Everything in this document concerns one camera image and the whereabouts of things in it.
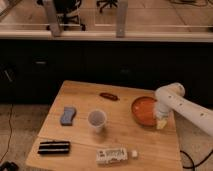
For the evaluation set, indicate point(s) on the white printed box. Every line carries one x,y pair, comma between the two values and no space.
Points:
111,155

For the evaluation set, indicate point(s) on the orange ceramic bowl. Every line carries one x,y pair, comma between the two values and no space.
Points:
142,110

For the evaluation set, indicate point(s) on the grey metal post left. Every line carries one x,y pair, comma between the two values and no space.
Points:
52,17

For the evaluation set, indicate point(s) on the black office chair left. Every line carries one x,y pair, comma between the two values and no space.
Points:
64,8

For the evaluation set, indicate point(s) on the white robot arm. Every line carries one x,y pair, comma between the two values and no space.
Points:
171,97

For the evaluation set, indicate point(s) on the grey metal post right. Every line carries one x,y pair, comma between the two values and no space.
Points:
121,18

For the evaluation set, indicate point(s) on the blue sponge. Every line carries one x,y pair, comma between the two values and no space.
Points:
67,116

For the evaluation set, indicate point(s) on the black office chair base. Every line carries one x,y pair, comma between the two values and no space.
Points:
110,3

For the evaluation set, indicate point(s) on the grey metal post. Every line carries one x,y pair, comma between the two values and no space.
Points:
121,18
52,17

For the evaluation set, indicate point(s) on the black ridged block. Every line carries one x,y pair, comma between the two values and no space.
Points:
54,147

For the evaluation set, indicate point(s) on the dark cabinet counter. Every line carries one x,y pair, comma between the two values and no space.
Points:
33,70

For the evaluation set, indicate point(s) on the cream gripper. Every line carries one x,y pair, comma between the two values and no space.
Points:
162,120

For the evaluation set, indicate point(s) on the brown sausage-shaped object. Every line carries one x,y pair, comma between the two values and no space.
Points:
109,96

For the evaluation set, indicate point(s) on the small white cube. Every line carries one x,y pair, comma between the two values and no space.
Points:
134,153

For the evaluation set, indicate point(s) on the black object floor corner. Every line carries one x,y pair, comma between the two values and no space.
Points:
9,166

